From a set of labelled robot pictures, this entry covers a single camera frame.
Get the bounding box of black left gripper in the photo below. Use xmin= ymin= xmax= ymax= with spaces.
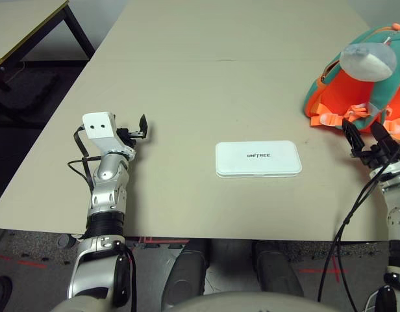
xmin=116 ymin=114 xmax=149 ymax=149

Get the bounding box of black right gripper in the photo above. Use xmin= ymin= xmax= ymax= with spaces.
xmin=342 ymin=118 xmax=400 ymax=170

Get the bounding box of teal and orange backpack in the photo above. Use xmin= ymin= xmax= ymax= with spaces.
xmin=303 ymin=22 xmax=400 ymax=144

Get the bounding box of grey white plush shark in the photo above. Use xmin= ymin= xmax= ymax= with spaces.
xmin=340 ymin=42 xmax=398 ymax=83

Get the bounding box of white pencil case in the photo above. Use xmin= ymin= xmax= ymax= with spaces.
xmin=214 ymin=140 xmax=303 ymax=179

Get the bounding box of black foam floor mat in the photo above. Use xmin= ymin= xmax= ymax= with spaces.
xmin=0 ymin=69 xmax=63 ymax=113

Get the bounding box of grey left robot leg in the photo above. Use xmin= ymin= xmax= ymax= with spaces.
xmin=160 ymin=239 xmax=210 ymax=312

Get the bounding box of grey robot leg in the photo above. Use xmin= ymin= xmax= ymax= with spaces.
xmin=160 ymin=239 xmax=210 ymax=312
xmin=251 ymin=239 xmax=305 ymax=298

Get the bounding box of grey right robot leg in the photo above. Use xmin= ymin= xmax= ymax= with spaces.
xmin=251 ymin=239 xmax=305 ymax=298

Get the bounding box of black framed side table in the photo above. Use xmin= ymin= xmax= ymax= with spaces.
xmin=0 ymin=0 xmax=97 ymax=96

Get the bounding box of grey robot torso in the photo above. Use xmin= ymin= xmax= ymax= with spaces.
xmin=53 ymin=290 xmax=344 ymax=312

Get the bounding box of black shoe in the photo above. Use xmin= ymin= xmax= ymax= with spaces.
xmin=0 ymin=275 xmax=14 ymax=312

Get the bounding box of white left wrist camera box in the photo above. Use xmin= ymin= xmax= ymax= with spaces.
xmin=82 ymin=111 xmax=136 ymax=156

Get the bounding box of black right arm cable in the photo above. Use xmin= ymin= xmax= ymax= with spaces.
xmin=318 ymin=161 xmax=393 ymax=312

